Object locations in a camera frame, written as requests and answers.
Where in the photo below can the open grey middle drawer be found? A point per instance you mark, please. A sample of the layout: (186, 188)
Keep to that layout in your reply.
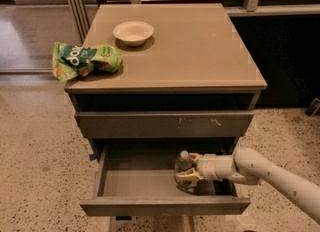
(138, 180)

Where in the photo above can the white bowl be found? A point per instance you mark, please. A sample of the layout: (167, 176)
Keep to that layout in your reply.
(133, 33)

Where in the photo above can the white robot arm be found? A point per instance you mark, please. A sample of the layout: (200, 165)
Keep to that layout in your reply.
(247, 166)

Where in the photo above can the grey drawer cabinet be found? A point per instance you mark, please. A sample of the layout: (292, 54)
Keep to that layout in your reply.
(194, 61)

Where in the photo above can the green chip bag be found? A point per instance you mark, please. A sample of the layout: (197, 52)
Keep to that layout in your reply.
(70, 61)

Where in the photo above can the metal window frame post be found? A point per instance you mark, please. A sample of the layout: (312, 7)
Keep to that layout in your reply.
(80, 16)

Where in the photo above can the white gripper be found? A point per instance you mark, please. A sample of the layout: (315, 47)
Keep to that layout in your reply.
(209, 167)

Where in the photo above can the clear plastic water bottle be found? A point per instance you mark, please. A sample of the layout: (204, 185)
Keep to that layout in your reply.
(182, 165)

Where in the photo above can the closed grey top drawer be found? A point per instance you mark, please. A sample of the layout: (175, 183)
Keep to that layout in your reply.
(154, 125)

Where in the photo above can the blue tape piece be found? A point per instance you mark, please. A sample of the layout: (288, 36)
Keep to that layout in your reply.
(92, 157)

